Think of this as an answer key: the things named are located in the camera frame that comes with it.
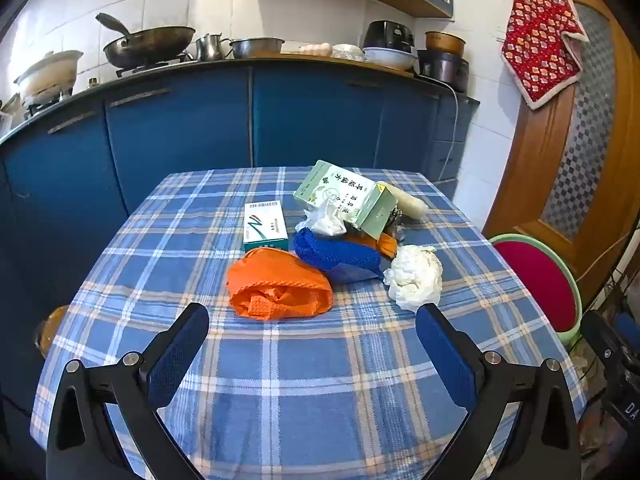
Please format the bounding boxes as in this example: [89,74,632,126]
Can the dark rice cooker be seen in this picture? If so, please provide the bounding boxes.
[416,49,471,93]

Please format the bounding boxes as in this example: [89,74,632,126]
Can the blue plaid tablecloth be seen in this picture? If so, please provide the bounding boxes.
[30,167,588,480]

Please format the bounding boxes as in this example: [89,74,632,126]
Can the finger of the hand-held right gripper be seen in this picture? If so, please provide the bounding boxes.
[581,310,640,392]

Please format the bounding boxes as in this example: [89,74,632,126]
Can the green and white carton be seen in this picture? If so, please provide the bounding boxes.
[292,160,398,240]

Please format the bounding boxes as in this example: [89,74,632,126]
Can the black gas stove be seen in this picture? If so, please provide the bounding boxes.
[116,51,201,79]

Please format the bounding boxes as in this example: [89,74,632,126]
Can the brown wooden stool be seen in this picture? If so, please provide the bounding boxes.
[34,305,71,358]

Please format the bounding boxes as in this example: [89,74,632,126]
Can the small steel kettle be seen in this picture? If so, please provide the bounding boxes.
[195,33,233,62]

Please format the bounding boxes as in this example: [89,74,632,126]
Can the steel mixing bowl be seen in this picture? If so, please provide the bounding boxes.
[229,37,286,60]

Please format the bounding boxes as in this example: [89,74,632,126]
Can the brown pot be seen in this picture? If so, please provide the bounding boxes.
[425,31,467,56]

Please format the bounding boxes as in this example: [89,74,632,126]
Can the black kitchen appliance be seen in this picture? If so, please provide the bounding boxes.
[362,20,416,52]

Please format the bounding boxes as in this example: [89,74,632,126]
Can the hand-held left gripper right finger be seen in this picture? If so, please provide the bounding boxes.
[415,302,583,480]

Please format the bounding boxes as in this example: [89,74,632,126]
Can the blue kitchen base cabinet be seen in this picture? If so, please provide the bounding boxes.
[0,57,481,311]

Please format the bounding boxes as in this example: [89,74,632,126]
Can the red patterned quilted cloth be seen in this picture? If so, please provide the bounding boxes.
[501,0,591,110]

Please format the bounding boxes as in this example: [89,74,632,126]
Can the white power cable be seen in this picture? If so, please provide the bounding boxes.
[439,80,460,182]

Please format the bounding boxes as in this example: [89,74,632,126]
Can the light blue curved plastic piece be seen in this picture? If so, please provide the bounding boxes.
[331,262,382,284]

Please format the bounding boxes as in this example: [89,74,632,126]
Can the wooden door with glass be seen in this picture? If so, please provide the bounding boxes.
[482,0,640,281]

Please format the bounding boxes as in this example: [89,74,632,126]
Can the white clay pot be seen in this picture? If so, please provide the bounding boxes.
[14,50,85,106]

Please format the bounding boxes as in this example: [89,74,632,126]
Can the small teal and white box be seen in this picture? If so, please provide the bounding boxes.
[243,201,290,253]

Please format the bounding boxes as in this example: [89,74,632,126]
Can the red basin with green rim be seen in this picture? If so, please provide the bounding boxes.
[487,233,583,346]

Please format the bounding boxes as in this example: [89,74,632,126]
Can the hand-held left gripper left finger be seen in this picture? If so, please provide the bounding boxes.
[45,302,211,480]

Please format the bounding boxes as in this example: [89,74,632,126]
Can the cream foam roll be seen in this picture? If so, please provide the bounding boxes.
[376,181,428,222]

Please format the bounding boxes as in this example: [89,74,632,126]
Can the orange mesh bag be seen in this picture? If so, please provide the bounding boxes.
[226,246,334,322]

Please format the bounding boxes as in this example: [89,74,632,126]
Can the orange knotted cloth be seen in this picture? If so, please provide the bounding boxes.
[362,232,399,261]

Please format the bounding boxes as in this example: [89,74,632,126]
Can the black wok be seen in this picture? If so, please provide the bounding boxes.
[95,12,197,70]

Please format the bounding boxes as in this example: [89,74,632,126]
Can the white ceramic bowl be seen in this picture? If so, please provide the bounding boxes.
[362,46,418,72]

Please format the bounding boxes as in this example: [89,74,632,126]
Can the white tissue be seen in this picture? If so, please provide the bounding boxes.
[384,245,444,311]

